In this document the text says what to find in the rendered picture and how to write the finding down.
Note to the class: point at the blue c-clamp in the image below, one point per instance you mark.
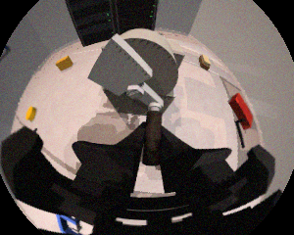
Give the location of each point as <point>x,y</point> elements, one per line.
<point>64,227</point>

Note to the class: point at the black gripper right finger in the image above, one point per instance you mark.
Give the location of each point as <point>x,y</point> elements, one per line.
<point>178,160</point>

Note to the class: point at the red flat rectangular block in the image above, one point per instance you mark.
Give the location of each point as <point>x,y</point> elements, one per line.
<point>239,106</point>

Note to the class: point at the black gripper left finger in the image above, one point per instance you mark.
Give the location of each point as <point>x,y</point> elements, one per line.
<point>123,157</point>

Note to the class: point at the short yellow cylinder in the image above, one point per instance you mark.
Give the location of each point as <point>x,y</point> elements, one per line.
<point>31,113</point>

